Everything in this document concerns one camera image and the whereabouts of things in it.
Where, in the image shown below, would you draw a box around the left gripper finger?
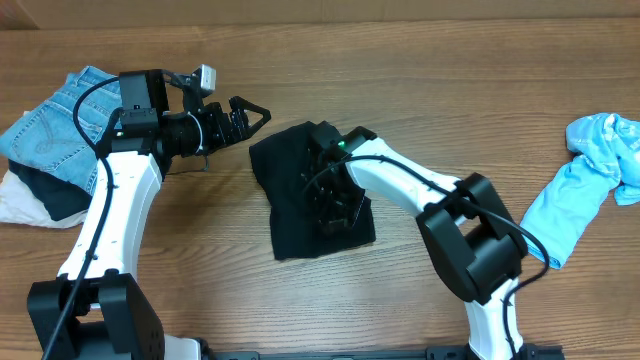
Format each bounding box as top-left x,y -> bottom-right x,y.
227,117 -> 260,145
229,96 -> 271,131

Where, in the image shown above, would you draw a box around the black t-shirt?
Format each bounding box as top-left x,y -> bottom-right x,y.
249,122 -> 376,261

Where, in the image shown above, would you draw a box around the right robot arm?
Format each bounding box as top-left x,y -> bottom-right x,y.
303,122 -> 526,359

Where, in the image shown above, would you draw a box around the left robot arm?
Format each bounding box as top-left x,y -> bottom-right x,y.
27,97 -> 271,359

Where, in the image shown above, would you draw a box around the folded dark garment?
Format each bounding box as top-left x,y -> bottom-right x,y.
9,160 -> 92,221

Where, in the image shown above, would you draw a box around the folded blue jeans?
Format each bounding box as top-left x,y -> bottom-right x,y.
1,66 -> 122,194

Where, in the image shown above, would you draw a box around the folded white garment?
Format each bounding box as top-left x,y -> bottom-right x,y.
1,170 -> 87,229

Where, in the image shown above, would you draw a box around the light blue garment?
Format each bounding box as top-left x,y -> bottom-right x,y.
521,113 -> 639,269

